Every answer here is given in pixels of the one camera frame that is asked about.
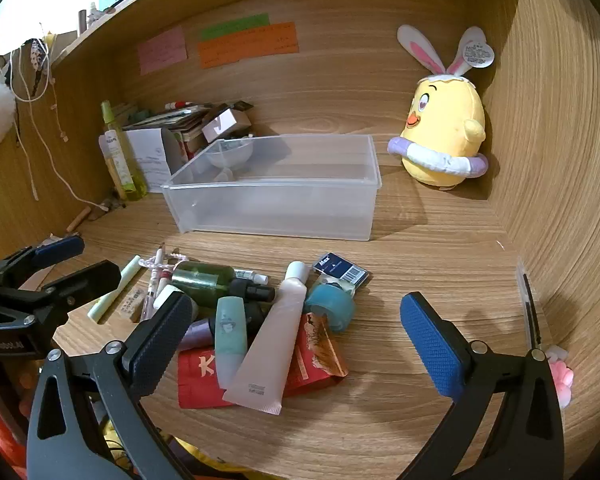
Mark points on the purple bottle with black cap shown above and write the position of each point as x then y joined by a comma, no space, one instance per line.
197,335

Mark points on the red and white pen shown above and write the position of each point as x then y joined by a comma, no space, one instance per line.
179,105

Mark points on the pink squeeze tube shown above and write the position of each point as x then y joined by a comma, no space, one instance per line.
272,350

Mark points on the pink and white plush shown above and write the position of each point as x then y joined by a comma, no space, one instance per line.
562,375

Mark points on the orange cloth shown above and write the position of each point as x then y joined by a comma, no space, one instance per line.
0,430

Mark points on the red foil packet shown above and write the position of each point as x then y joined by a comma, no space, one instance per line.
200,375

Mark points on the yellow chick plush toy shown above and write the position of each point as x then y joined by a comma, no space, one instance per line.
445,120

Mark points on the pale green tube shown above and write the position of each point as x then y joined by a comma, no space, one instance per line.
115,290

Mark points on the white ointment tube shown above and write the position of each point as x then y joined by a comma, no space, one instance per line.
252,275

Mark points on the small blue box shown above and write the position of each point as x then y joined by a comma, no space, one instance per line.
342,267

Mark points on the green sticky note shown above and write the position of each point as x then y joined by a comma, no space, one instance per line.
235,26

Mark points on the orange sticky note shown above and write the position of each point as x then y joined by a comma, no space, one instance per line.
250,47

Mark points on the pink sticky note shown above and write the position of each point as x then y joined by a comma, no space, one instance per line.
162,50

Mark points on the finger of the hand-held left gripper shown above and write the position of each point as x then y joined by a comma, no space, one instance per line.
90,277
60,251

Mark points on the dark green bottle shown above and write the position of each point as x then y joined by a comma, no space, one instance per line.
200,282

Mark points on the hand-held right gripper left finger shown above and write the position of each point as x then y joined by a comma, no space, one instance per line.
160,340

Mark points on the wooden stick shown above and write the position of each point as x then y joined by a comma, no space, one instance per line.
79,219

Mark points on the patterned pink pen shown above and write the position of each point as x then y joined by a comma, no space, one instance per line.
152,285

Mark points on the stack of books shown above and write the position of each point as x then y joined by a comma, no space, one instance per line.
175,120

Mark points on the clear plastic bin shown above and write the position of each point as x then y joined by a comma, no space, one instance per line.
280,210

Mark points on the clear plastic bowl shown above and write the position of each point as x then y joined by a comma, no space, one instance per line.
230,155

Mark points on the teal tape roll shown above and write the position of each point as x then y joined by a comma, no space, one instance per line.
330,307

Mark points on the brown and white box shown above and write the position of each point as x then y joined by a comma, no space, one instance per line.
225,122

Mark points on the mint green tube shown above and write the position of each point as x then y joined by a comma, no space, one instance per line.
230,340

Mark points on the yellow-green liquid bottle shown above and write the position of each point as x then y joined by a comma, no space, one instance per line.
125,170

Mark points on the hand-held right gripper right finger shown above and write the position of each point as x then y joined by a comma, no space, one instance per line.
432,347

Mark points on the white paper box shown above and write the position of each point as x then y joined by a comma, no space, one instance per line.
150,157

